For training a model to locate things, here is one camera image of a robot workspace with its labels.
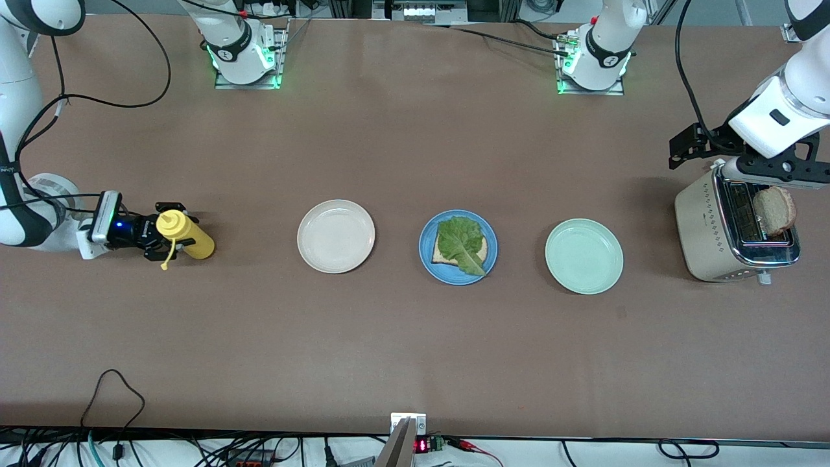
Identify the blue round plate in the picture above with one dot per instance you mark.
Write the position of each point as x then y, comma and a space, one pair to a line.
447, 275

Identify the metal table edge bracket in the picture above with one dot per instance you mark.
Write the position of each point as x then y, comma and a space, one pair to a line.
418, 421

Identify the background control equipment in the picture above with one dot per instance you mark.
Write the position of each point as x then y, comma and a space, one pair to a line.
421, 11

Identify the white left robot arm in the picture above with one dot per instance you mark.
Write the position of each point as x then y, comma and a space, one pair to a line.
603, 45

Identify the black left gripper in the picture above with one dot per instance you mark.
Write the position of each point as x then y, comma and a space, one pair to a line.
701, 141

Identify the light green round plate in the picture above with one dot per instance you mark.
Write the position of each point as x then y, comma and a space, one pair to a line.
583, 256

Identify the grey camera mount pole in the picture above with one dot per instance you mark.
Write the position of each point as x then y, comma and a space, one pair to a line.
397, 447

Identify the beige metal toaster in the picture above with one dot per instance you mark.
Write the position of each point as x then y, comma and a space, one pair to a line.
703, 227

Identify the small red display board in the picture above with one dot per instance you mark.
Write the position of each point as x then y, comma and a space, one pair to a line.
421, 445

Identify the black power adapter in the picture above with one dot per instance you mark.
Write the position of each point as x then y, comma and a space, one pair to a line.
118, 451

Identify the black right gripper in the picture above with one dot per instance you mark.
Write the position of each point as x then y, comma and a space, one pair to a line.
137, 229

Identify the square bread slice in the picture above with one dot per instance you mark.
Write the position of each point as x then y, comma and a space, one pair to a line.
437, 254

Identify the round-topped toasted bread slice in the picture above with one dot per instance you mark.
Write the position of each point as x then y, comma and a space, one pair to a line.
775, 211

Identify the yellow squeeze bottle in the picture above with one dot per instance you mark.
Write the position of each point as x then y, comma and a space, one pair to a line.
191, 237

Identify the aluminium frame corner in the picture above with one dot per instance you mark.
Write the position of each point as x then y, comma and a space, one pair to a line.
790, 34

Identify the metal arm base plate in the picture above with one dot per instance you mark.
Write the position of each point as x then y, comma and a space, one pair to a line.
224, 82
616, 91

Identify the off-white round plate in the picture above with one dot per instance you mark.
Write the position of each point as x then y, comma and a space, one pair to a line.
336, 236

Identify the green lettuce leaf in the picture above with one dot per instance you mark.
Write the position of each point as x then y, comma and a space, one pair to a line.
462, 243

